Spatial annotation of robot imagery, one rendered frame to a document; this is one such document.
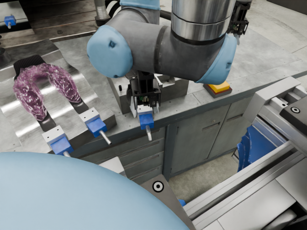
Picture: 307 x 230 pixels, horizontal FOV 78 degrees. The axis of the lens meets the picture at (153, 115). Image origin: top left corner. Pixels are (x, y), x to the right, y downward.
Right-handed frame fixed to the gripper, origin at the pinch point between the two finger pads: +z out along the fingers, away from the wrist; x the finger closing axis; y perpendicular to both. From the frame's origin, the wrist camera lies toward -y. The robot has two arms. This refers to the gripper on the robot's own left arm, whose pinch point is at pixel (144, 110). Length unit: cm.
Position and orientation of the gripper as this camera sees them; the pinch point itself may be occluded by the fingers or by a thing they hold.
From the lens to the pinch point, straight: 62.7
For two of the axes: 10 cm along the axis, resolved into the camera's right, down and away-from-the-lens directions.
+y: 1.8, 7.4, -6.5
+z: 0.0, 6.6, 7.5
